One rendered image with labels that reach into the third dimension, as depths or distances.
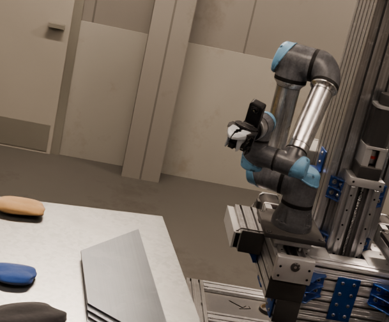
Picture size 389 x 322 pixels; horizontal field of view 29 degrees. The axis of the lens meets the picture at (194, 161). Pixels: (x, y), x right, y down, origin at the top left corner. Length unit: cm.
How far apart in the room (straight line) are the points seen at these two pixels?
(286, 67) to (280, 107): 14
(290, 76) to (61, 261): 103
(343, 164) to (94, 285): 125
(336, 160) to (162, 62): 302
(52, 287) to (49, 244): 25
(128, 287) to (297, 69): 103
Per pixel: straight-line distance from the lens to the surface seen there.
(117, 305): 192
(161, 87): 574
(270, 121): 243
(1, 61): 602
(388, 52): 282
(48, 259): 214
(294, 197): 269
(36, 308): 184
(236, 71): 600
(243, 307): 392
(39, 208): 236
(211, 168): 620
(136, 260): 216
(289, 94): 265
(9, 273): 198
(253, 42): 598
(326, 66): 259
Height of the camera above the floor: 202
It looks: 18 degrees down
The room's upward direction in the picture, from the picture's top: 13 degrees clockwise
